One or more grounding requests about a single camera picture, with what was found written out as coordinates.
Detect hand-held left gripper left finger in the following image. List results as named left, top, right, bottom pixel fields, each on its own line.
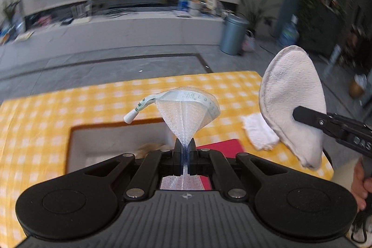
left=62, top=139, right=184, bottom=201

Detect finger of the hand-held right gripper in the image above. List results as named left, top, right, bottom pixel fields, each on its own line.
left=292, top=107, right=338, bottom=135

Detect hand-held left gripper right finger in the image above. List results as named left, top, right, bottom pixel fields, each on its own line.
left=187, top=139, right=309, bottom=201

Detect white plush round pad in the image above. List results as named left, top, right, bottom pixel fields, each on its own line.
left=259, top=45, right=326, bottom=169

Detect white mesh strainer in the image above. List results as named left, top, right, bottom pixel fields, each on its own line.
left=123, top=87, right=220, bottom=190

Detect orange and white cardboard box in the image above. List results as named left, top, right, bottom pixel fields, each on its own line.
left=65, top=117, right=178, bottom=176

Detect person's right hand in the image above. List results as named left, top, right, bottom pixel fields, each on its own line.
left=350, top=159, right=371, bottom=211

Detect red box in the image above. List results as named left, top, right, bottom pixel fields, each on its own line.
left=198, top=138, right=247, bottom=190

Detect white towel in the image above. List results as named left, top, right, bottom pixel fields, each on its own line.
left=241, top=112, right=281, bottom=151

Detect dark cabinet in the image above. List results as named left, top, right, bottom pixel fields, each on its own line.
left=299, top=4, right=372, bottom=63

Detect blue water bottle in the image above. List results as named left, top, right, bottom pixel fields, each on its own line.
left=279, top=16, right=300, bottom=47

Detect white shoe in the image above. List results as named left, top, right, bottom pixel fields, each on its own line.
left=349, top=220, right=369, bottom=244

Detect small woven bag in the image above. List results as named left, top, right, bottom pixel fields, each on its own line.
left=242, top=30, right=256, bottom=52

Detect grey metal trash can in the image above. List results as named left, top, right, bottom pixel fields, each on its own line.
left=220, top=14, right=250, bottom=56

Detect bushy potted plant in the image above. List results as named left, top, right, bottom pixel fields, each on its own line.
left=286, top=0, right=346, bottom=42

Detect long-leaved floor plant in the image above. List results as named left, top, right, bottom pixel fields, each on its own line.
left=235, top=0, right=279, bottom=36

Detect white marble television console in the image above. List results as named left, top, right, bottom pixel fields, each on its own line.
left=0, top=0, right=230, bottom=48

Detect yellow checkered mat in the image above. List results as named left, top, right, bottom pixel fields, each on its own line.
left=0, top=70, right=335, bottom=248

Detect green picture board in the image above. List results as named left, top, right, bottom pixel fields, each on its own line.
left=178, top=0, right=218, bottom=16

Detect white papers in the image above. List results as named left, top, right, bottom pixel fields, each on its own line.
left=14, top=30, right=35, bottom=41

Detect green plant in glass vase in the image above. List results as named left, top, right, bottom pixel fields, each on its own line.
left=0, top=0, right=25, bottom=33

